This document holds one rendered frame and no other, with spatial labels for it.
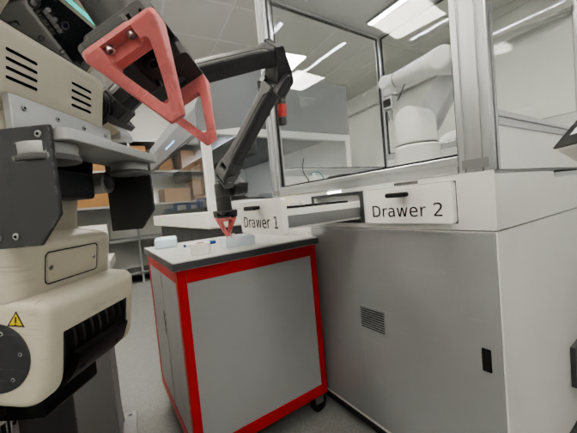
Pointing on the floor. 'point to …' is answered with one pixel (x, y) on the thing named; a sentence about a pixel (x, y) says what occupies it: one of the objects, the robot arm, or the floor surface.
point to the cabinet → (452, 326)
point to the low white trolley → (239, 332)
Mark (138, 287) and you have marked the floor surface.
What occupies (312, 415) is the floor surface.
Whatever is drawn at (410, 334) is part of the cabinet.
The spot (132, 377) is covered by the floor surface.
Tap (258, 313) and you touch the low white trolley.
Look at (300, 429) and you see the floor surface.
